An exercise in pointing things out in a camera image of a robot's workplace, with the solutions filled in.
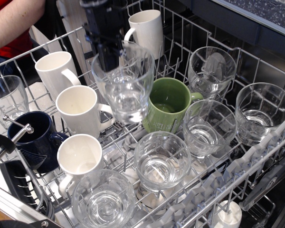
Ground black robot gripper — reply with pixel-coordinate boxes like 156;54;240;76
79;0;126;72

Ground clear glass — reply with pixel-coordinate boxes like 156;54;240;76
235;82;285;146
91;41;155;124
0;75;29;129
72;169;135;228
182;99;237;161
188;46;236;99
133;131;191;192

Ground person forearm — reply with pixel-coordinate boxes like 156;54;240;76
0;0;46;48

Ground white mug back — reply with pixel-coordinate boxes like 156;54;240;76
124;9;164;60

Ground white mug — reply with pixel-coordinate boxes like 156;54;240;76
57;134;104;198
124;9;164;60
56;85;116;138
35;51;81;101

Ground white mug left rear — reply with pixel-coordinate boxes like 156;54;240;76
35;51;81;101

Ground white mug left middle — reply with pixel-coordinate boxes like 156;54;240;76
56;85;116;138

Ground green mug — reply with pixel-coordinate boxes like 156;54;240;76
142;77;203;133

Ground white mug left front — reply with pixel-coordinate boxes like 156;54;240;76
57;134;104;198

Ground dark blue mug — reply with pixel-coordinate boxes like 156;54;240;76
15;111;68;173

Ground black clamp with metal screw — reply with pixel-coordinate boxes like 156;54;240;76
0;115;34;159

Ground grey plastic tine row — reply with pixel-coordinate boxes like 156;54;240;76
158;121;285;226

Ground white rack roller wheel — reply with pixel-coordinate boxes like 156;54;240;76
213;200;242;228

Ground metal wire dishwasher rack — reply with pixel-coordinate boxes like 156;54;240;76
0;0;285;228

